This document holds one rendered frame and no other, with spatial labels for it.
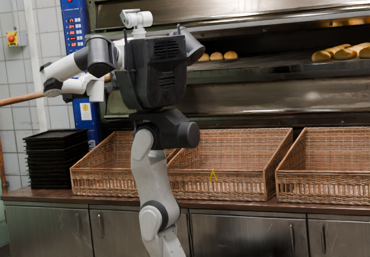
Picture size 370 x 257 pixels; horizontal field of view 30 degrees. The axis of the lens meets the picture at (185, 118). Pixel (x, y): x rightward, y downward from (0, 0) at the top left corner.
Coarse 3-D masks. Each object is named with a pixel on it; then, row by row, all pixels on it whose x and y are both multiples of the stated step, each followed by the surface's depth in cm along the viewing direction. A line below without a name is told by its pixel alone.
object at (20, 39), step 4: (8, 32) 435; (12, 32) 433; (16, 32) 432; (20, 32) 434; (24, 32) 437; (8, 36) 435; (16, 36) 432; (20, 36) 433; (24, 36) 437; (16, 40) 433; (20, 40) 433; (24, 40) 437; (8, 44) 436; (12, 44) 435; (16, 44) 433; (20, 44) 433; (24, 44) 436
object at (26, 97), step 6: (108, 78) 365; (18, 96) 303; (24, 96) 306; (30, 96) 309; (36, 96) 313; (42, 96) 317; (0, 102) 292; (6, 102) 295; (12, 102) 299; (18, 102) 303
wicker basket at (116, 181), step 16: (112, 144) 411; (128, 144) 409; (80, 160) 383; (96, 160) 397; (112, 160) 411; (128, 160) 408; (80, 176) 373; (96, 176) 368; (112, 176) 364; (128, 176) 359; (80, 192) 375; (96, 192) 370; (112, 192) 365; (128, 192) 361
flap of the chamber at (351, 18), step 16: (320, 16) 334; (336, 16) 331; (352, 16) 327; (368, 16) 325; (160, 32) 376; (192, 32) 369; (208, 32) 369; (224, 32) 369; (240, 32) 369; (256, 32) 369
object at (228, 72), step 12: (360, 60) 348; (192, 72) 388; (204, 72) 384; (216, 72) 381; (228, 72) 377; (240, 72) 374; (252, 72) 371; (264, 72) 368; (276, 72) 365; (288, 72) 362
